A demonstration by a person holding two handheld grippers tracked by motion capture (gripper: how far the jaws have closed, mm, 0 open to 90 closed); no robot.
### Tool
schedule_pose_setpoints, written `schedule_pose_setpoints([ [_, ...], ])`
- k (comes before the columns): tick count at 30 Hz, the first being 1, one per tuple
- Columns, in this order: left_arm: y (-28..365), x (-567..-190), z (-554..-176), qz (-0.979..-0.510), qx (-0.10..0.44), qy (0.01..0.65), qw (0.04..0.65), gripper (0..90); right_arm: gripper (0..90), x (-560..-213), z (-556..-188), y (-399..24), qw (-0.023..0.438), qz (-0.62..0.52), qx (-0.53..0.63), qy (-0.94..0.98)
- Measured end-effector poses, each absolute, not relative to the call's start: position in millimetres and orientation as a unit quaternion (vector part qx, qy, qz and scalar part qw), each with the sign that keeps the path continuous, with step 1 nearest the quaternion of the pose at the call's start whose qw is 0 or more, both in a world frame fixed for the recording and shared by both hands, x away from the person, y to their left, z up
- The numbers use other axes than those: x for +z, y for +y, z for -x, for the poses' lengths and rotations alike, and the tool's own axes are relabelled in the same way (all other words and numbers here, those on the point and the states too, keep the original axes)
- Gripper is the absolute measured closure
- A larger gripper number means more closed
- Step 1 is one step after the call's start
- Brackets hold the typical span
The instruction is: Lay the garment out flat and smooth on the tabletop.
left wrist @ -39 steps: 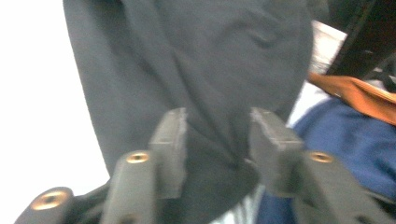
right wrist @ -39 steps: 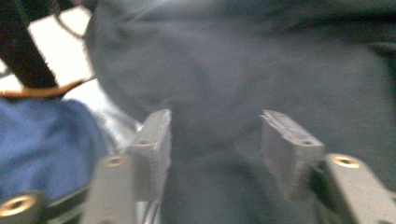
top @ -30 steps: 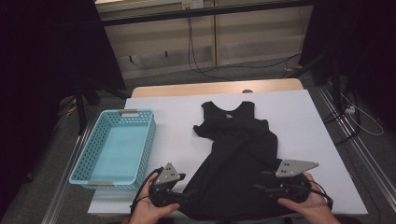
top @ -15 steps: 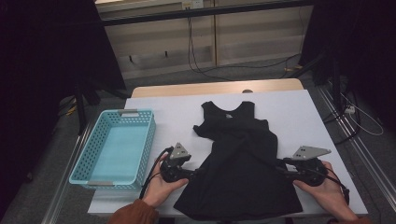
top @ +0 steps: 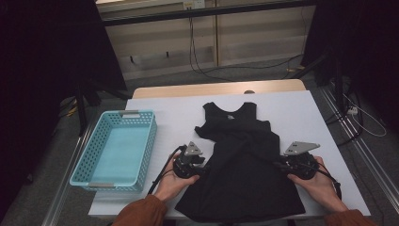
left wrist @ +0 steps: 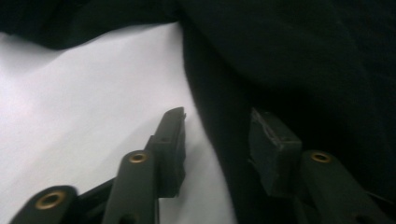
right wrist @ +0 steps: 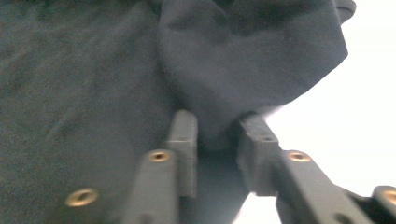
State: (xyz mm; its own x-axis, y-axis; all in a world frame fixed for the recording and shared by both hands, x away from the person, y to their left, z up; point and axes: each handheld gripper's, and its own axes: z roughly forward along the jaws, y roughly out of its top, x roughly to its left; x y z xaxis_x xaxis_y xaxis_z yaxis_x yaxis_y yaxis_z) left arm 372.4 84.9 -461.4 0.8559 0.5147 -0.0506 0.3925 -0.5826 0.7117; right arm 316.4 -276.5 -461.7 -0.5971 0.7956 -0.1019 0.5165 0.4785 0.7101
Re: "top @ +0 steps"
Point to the black curtain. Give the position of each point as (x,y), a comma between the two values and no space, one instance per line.
(37,62)
(370,47)

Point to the black stand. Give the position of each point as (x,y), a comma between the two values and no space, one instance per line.
(81,109)
(338,88)

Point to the white wall outlet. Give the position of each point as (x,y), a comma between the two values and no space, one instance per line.
(194,4)

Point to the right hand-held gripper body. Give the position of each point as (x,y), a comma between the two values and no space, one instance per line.
(301,166)

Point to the person's right hand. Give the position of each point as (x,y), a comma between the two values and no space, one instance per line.
(316,188)

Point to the white power strip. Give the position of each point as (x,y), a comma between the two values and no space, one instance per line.
(352,110)

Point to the beige panelled cabinet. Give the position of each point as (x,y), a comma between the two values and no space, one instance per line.
(260,40)

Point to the metal floor rail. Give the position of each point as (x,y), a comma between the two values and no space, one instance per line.
(373,166)
(62,191)

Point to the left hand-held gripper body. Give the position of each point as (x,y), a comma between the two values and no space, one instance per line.
(188,166)

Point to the person's left hand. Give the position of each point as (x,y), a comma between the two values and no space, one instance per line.
(174,186)

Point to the light blue plastic basket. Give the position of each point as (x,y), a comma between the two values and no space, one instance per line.
(116,150)

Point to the black horizontal bar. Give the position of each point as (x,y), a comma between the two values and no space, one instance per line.
(204,12)

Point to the wooden table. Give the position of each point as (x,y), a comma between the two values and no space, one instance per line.
(204,89)

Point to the black tank top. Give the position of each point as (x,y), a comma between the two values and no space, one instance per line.
(241,172)

